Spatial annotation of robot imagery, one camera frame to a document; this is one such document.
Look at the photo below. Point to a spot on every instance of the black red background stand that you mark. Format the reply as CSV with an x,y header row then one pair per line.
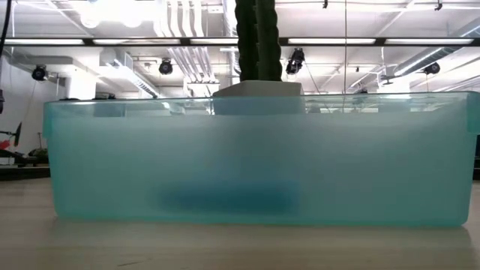
x,y
11,142

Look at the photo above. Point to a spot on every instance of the black overhead rig frame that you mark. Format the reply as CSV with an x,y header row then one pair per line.
x,y
150,41

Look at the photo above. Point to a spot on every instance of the black table rail frame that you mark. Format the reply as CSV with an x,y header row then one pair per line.
x,y
22,173

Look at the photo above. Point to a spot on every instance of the translucent teal plastic bin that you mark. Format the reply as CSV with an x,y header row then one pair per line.
x,y
255,150

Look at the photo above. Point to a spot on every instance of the black ceiling spotlight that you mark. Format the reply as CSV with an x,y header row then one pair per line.
x,y
39,72
165,66
295,61
432,68

